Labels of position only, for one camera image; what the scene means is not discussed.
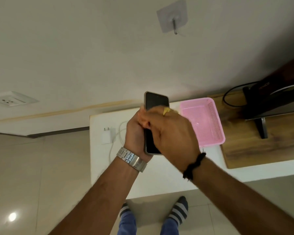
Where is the person's right hand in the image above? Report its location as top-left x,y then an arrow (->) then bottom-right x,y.
137,106 -> 201,174

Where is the person's left hand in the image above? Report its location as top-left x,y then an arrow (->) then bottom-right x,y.
123,106 -> 154,163

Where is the white charging cable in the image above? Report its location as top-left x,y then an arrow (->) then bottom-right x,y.
109,120 -> 128,163

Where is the white charger adapter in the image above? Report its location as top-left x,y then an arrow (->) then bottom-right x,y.
101,127 -> 113,145

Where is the black smartphone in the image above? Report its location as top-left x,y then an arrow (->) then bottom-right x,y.
143,91 -> 170,156

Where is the person's left forearm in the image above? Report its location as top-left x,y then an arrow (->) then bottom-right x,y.
48,160 -> 140,235

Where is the person's right forearm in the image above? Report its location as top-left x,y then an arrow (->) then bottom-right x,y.
192,158 -> 294,235

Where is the person's right striped sock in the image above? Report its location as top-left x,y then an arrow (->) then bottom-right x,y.
167,196 -> 188,227

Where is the person's striped sock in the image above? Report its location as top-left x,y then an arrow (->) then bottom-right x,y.
119,203 -> 132,218
167,196 -> 188,227

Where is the person's left striped sock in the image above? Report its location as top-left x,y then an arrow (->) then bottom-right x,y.
119,203 -> 132,218

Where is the person's left jeans leg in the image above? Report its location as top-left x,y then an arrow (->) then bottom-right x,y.
117,212 -> 137,235

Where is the person's jeans leg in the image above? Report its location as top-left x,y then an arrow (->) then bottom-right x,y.
160,217 -> 180,235
117,212 -> 137,235

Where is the person's right jeans leg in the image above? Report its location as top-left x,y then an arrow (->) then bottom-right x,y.
160,217 -> 180,235

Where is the silver metal wristwatch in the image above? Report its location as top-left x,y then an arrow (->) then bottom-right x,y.
116,147 -> 148,173

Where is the pink plastic basket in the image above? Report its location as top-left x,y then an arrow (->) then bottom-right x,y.
179,97 -> 226,148

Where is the brown wooden board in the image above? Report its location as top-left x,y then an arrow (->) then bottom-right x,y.
208,91 -> 294,169

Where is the black television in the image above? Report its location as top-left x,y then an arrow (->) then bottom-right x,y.
242,56 -> 294,139

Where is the gold finger ring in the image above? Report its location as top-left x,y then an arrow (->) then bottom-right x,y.
163,107 -> 179,116

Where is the black thread bracelet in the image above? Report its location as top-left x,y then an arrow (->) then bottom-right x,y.
183,152 -> 207,182

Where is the black power cable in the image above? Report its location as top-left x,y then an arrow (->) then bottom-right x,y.
222,81 -> 260,107

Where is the clear adhesive wall hook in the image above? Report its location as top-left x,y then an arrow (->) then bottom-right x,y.
156,0 -> 188,35

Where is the white wall socket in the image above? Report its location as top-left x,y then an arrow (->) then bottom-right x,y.
0,91 -> 40,107

